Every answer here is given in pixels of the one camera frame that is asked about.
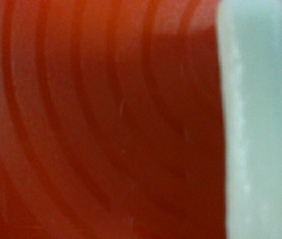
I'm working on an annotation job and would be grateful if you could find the orange plastic plate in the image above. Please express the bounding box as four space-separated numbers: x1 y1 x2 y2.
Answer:
0 0 226 239

